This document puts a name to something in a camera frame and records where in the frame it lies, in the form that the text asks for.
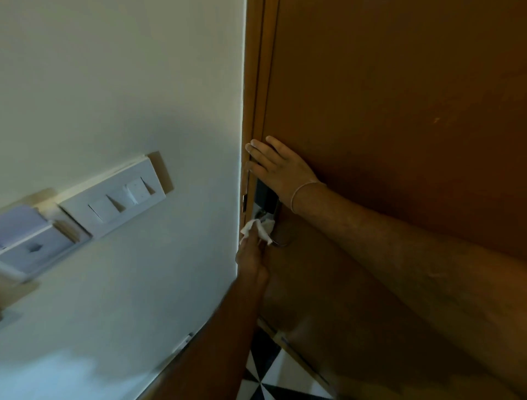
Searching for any person's right hand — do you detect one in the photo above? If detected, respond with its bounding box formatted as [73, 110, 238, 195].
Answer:
[245, 135, 323, 208]

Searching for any person's left hand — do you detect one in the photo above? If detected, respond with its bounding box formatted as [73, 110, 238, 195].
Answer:
[235, 230, 271, 290]

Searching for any white tissue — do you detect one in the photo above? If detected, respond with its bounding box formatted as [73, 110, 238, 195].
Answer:
[240, 218, 276, 246]

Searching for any brown wooden door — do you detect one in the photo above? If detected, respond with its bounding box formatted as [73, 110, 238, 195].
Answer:
[256, 0, 527, 400]

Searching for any person's left forearm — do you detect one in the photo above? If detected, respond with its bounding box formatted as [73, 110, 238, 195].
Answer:
[139, 279, 269, 400]

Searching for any person's right forearm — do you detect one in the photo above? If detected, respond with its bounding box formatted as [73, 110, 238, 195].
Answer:
[291, 183, 527, 400]

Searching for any black door lock plate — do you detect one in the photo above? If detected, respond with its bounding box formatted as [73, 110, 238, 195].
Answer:
[254, 179, 281, 220]

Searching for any white wrist thread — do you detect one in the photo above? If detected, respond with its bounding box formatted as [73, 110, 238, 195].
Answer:
[290, 181, 327, 214]

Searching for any white key card holder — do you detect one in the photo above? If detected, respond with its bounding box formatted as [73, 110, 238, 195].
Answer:
[0, 204, 90, 286]

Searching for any metal door handle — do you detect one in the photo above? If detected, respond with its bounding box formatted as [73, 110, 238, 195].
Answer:
[254, 208, 290, 248]

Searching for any brown wooden door frame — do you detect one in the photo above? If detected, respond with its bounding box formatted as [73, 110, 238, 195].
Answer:
[240, 0, 281, 231]

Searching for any white wall switch panel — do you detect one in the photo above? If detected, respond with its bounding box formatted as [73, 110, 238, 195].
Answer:
[57, 156, 167, 240]

